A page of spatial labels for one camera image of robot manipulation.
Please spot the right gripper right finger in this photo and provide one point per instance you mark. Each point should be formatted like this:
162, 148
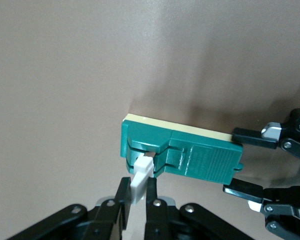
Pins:
170, 225

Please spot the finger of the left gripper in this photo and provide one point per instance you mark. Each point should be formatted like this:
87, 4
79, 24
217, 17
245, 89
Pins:
295, 135
285, 212

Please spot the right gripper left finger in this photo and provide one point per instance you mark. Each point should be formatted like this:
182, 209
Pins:
90, 225

